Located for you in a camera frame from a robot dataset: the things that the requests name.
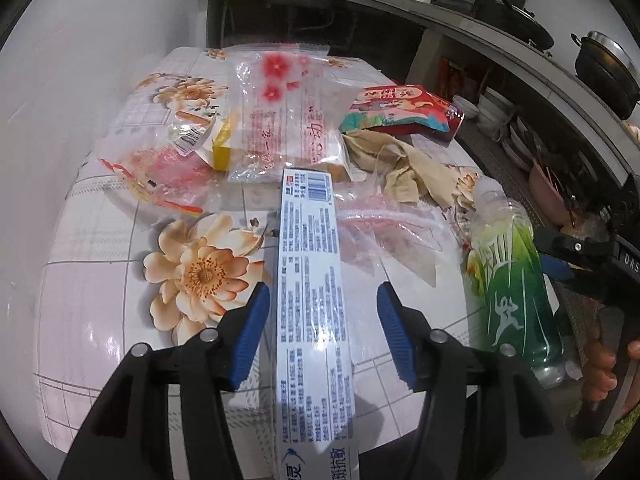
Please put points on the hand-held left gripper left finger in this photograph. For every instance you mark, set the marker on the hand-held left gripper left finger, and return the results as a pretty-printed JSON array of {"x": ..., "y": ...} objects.
[{"x": 252, "y": 330}]

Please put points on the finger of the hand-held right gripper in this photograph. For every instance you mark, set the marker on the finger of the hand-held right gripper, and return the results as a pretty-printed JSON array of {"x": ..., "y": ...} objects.
[
  {"x": 560, "y": 242},
  {"x": 557, "y": 267}
]

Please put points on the green plastic bottle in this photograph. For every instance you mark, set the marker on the green plastic bottle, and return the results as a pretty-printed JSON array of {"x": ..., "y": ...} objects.
[{"x": 510, "y": 290}]

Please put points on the clear bag with red stripe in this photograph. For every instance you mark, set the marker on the clear bag with red stripe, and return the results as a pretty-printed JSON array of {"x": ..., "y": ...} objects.
[{"x": 150, "y": 170}]

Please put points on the beige cloth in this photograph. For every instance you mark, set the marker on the beige cloth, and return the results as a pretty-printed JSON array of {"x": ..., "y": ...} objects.
[{"x": 400, "y": 170}]

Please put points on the clear wrapper with pink stripe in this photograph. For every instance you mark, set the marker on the clear wrapper with pink stripe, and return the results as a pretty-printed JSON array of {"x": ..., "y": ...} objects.
[{"x": 400, "y": 240}]

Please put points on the long white toothpaste box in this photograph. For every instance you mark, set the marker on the long white toothpaste box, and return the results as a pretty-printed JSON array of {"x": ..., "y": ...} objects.
[{"x": 310, "y": 310}]

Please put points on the clear bag with red flowers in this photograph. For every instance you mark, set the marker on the clear bag with red flowers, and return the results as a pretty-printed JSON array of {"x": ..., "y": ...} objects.
[{"x": 285, "y": 110}]

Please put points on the stack of plates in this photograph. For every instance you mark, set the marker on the stack of plates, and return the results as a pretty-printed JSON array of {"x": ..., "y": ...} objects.
[{"x": 520, "y": 145}]

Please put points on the red printed box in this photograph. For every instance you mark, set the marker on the red printed box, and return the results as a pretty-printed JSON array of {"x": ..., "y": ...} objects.
[{"x": 447, "y": 77}]

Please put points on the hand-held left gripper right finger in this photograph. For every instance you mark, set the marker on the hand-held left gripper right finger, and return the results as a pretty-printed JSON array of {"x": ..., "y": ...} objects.
[{"x": 395, "y": 335}]

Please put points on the white bowl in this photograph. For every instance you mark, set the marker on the white bowl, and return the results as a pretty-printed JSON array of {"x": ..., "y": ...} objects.
[{"x": 465, "y": 105}]

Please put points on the concrete kitchen counter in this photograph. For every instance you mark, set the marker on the concrete kitchen counter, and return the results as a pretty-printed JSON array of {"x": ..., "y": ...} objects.
[{"x": 480, "y": 30}]

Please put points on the yellow medicine box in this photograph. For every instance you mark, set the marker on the yellow medicine box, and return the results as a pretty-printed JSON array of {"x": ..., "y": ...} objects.
[{"x": 222, "y": 152}]

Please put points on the green fuzzy garment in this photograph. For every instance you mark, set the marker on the green fuzzy garment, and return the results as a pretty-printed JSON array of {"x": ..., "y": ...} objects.
[{"x": 610, "y": 445}]

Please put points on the floral table cover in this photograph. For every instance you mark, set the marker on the floral table cover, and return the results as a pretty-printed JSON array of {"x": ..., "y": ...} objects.
[{"x": 100, "y": 310}]

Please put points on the person's right hand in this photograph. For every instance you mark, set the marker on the person's right hand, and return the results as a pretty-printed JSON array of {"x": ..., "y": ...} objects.
[{"x": 597, "y": 360}]

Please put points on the black cooking pot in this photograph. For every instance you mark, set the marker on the black cooking pot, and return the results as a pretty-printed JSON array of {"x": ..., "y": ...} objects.
[{"x": 605, "y": 75}]

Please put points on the red snack packet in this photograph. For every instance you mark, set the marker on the red snack packet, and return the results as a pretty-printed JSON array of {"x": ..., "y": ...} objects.
[{"x": 400, "y": 105}]

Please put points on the stack of white bowls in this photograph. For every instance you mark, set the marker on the stack of white bowls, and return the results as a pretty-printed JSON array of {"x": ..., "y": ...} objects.
[{"x": 492, "y": 107}]

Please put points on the black wok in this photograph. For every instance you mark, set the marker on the black wok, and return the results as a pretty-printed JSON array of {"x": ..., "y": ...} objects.
[{"x": 535, "y": 32}]

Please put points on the pink plastic basin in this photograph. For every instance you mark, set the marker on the pink plastic basin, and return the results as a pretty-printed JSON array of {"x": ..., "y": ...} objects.
[{"x": 545, "y": 185}]

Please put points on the red drink can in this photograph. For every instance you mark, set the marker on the red drink can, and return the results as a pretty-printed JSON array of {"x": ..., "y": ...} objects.
[{"x": 454, "y": 127}]

